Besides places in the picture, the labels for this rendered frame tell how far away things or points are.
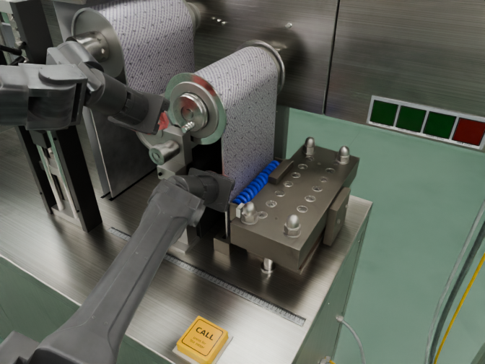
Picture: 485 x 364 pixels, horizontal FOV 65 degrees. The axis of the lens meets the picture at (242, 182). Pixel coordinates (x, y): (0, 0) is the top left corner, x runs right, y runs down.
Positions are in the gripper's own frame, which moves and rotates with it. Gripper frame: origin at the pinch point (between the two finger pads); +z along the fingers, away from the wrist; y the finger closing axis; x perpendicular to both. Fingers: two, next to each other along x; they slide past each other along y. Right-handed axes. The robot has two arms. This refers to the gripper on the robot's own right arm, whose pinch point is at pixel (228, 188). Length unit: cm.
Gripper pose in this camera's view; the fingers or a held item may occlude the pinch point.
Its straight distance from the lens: 84.7
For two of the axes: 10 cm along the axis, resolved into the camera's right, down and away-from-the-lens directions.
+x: 2.5, -9.6, -1.4
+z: 4.4, -0.2, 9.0
